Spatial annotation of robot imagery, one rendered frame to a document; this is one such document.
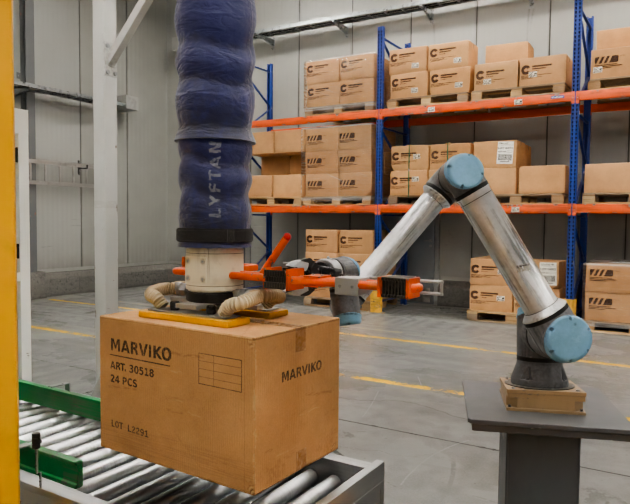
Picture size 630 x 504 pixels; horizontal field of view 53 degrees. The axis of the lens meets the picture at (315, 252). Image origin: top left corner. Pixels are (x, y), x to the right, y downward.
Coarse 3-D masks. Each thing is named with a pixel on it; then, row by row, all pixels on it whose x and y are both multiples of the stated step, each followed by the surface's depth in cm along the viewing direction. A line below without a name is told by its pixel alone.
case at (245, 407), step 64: (128, 320) 181; (256, 320) 181; (320, 320) 182; (128, 384) 182; (192, 384) 167; (256, 384) 156; (320, 384) 180; (128, 448) 183; (192, 448) 168; (256, 448) 157; (320, 448) 182
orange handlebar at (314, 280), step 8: (248, 264) 213; (256, 264) 211; (176, 272) 192; (184, 272) 190; (232, 272) 181; (240, 272) 180; (248, 272) 183; (256, 272) 182; (256, 280) 177; (296, 280) 169; (304, 280) 168; (312, 280) 166; (320, 280) 165; (328, 280) 164; (368, 280) 162; (376, 280) 162; (360, 288) 159; (368, 288) 158; (376, 288) 157; (416, 288) 152
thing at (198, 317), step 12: (144, 312) 184; (156, 312) 182; (168, 312) 181; (180, 312) 179; (192, 312) 179; (204, 312) 179; (216, 312) 180; (204, 324) 172; (216, 324) 169; (228, 324) 168; (240, 324) 172
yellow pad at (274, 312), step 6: (234, 312) 190; (240, 312) 189; (246, 312) 188; (252, 312) 187; (258, 312) 186; (264, 312) 185; (270, 312) 185; (276, 312) 187; (282, 312) 189; (264, 318) 185; (270, 318) 184
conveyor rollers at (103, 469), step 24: (24, 408) 275; (48, 408) 275; (24, 432) 245; (48, 432) 244; (72, 432) 243; (96, 432) 243; (96, 456) 220; (120, 456) 218; (96, 480) 199; (120, 480) 198; (144, 480) 203; (168, 480) 200; (192, 480) 198; (312, 480) 204; (336, 480) 201
